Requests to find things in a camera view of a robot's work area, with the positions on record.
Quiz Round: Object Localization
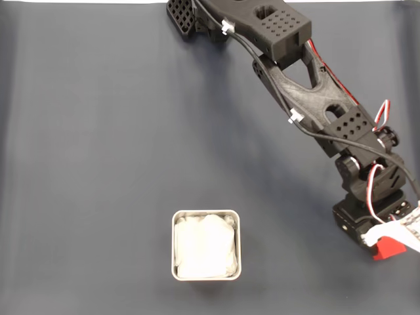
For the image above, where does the red cube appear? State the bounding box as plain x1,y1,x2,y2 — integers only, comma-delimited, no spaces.
372,236,408,262

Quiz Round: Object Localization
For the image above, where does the white square metal box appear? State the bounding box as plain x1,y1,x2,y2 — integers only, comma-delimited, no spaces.
170,209,243,282

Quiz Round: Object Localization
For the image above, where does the white crumpled tissue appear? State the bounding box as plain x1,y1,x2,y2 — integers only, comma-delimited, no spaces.
173,213,239,279

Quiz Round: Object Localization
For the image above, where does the dark grey table mat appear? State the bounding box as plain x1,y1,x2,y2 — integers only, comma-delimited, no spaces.
0,2,420,315

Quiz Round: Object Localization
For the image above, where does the white gripper motor cable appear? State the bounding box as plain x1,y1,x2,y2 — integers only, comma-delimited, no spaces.
364,163,390,226

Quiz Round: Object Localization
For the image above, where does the white cable clip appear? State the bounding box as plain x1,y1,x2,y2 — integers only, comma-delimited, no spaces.
287,110,305,125
220,18,236,35

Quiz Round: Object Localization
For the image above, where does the red white black servo cable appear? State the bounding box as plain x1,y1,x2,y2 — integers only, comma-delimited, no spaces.
306,38,392,134

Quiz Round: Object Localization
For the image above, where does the black camera cable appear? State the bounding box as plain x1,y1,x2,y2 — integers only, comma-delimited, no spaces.
196,0,420,200

